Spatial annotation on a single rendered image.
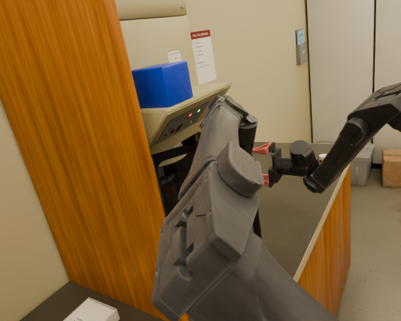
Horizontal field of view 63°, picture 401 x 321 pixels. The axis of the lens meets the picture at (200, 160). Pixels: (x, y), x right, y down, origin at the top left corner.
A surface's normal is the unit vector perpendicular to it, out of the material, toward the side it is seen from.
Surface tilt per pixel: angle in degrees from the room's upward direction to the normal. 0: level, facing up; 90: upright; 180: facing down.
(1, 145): 90
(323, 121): 90
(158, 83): 90
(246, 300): 79
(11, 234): 90
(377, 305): 0
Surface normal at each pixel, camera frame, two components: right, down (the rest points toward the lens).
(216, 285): -0.28, 0.20
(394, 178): -0.45, 0.44
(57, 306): -0.16, -0.92
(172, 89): 0.84, 0.06
